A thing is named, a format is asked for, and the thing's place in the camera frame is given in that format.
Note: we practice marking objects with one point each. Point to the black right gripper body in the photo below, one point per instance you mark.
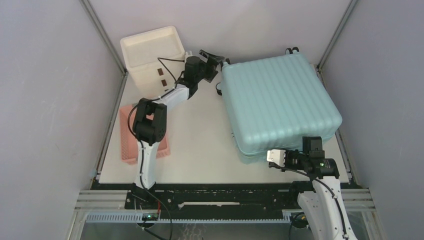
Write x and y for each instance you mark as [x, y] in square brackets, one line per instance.
[294, 160]

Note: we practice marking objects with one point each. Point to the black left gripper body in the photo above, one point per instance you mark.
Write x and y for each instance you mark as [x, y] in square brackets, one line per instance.
[208, 70]

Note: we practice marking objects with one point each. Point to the light blue ribbed suitcase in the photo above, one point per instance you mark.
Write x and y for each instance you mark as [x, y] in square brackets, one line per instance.
[272, 103]

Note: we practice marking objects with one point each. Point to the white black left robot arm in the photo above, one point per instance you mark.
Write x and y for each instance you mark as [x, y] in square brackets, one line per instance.
[149, 124]

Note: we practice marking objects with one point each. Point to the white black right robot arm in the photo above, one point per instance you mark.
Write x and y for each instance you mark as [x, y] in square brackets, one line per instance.
[323, 206]

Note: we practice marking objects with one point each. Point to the white stacked drawer box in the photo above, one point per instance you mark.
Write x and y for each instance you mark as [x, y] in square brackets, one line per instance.
[153, 60]

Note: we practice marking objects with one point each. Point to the pink perforated plastic basket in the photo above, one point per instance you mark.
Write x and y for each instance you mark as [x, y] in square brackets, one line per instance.
[129, 147]

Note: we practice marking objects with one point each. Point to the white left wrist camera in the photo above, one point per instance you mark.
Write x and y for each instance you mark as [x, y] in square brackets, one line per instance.
[187, 54]

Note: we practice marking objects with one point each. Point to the black mounting base plate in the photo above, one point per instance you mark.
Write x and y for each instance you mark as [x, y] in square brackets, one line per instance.
[268, 195]

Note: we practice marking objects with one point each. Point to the white slotted cable duct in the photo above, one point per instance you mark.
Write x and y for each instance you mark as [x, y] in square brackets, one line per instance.
[128, 217]

